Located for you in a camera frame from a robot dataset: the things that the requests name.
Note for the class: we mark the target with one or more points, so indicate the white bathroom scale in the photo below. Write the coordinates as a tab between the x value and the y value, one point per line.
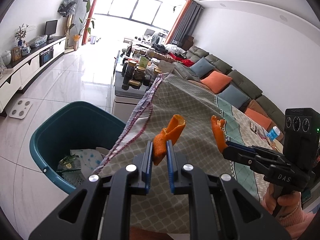
20	109

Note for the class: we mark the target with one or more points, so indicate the blue-grey cushion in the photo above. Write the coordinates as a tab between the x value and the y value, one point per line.
201	67
235	97

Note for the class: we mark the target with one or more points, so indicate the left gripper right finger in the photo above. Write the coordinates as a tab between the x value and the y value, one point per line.
219	207

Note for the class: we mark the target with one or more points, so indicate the orange cushion near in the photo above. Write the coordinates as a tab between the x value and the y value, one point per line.
258	118

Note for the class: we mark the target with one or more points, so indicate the teal plastic trash bin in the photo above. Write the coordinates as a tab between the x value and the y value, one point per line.
77	126

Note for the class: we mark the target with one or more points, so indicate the orange peel piece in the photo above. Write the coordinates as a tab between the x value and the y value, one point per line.
171	132
217	129

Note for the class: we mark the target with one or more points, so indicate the orange cushion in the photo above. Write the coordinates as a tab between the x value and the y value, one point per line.
258	118
217	81

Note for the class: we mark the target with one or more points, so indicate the covered standing fan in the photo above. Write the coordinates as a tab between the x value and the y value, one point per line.
66	8

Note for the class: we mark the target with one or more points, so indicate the right hand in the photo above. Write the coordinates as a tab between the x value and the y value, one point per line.
287	202

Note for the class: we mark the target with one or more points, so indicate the blue white lidded cup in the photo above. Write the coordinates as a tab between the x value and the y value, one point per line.
273	133

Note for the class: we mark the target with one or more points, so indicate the small black monitor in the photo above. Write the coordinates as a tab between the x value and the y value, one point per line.
50	28

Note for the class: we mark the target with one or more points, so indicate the white black snack packet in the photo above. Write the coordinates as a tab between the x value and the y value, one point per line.
253	127

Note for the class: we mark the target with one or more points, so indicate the green sectional sofa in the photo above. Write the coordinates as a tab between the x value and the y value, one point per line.
259	102

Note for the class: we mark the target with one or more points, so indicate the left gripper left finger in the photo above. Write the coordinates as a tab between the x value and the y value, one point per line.
100	207

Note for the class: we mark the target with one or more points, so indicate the blue-grey cushion far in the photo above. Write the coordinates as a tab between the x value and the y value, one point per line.
201	67

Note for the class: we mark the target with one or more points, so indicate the orange cushion far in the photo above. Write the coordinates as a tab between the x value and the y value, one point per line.
217	81

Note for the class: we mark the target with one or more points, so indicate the white TV cabinet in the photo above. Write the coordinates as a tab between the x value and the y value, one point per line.
23	72

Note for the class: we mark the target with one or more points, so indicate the orange grey curtain right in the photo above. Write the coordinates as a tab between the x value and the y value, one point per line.
185	23

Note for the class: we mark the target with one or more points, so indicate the white standing air conditioner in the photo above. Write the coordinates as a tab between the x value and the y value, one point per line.
80	14

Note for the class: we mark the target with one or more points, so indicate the patterned tablecloth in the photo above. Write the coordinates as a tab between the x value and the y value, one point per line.
160	210

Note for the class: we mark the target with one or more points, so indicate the orange curtain left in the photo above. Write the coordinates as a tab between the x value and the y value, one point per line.
90	14

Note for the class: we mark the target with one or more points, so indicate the tall green potted plant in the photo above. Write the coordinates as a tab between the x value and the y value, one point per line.
78	37

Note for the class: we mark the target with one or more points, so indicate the cluttered coffee table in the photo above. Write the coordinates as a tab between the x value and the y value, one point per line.
134	72

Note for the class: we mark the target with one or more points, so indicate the white office chair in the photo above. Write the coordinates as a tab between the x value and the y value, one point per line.
147	36

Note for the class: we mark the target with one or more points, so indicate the blue-grey cushion near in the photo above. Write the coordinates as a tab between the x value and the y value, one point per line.
235	97

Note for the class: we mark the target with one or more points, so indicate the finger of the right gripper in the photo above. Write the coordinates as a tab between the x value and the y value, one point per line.
259	159

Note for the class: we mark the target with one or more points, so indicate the green snack wrapper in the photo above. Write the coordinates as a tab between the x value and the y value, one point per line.
68	164

